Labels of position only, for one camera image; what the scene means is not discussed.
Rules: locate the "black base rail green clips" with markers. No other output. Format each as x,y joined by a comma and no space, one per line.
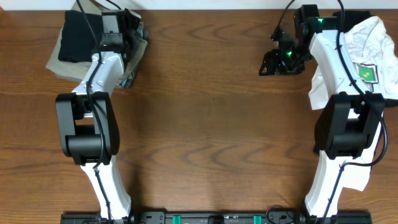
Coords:
217,217

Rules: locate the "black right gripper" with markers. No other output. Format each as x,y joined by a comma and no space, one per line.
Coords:
273,58

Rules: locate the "black garment under t-shirt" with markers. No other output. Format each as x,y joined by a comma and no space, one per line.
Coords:
354,18

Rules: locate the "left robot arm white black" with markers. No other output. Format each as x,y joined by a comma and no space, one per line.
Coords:
87,124

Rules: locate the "folded khaki pants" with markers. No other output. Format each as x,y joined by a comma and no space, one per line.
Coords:
65,68

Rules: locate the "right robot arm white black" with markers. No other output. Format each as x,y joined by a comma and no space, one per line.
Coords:
350,126

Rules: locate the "black leggings red waistband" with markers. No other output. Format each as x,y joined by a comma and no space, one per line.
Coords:
77,42

